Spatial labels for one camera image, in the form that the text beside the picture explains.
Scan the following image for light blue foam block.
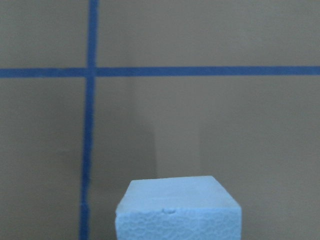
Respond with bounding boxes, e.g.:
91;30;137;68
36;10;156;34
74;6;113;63
115;176;242;240

